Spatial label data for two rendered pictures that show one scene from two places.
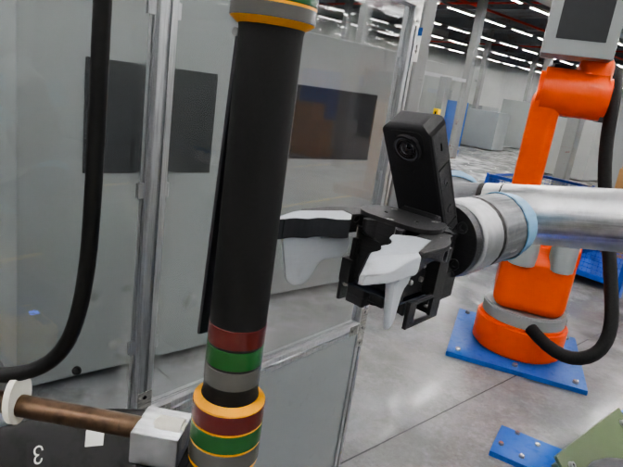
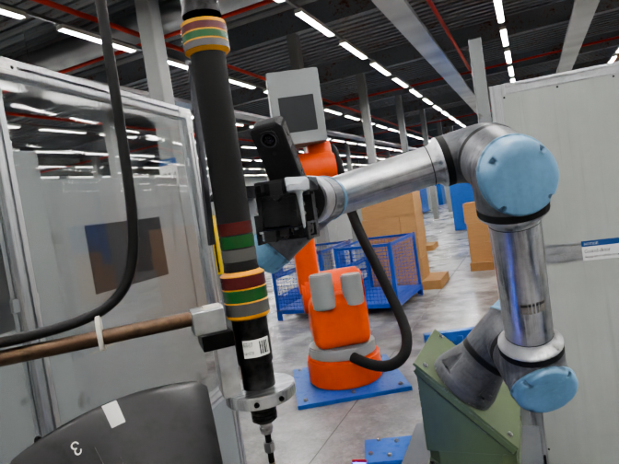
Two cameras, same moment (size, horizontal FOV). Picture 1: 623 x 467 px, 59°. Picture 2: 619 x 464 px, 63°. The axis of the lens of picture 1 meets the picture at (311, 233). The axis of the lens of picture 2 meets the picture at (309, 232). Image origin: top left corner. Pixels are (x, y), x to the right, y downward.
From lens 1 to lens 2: 28 cm
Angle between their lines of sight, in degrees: 25
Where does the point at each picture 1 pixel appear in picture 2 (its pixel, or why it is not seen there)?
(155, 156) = (21, 270)
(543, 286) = (348, 319)
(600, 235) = (380, 189)
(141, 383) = not seen: outside the picture
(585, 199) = (364, 172)
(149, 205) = (27, 315)
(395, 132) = (259, 132)
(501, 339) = (334, 377)
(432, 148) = (284, 133)
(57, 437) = (87, 431)
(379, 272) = (294, 183)
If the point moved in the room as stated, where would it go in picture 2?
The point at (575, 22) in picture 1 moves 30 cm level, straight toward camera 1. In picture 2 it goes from (292, 120) to (292, 113)
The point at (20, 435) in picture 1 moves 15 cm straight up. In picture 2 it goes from (54, 442) to (29, 307)
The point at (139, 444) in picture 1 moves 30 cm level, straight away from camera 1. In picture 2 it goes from (200, 319) to (100, 302)
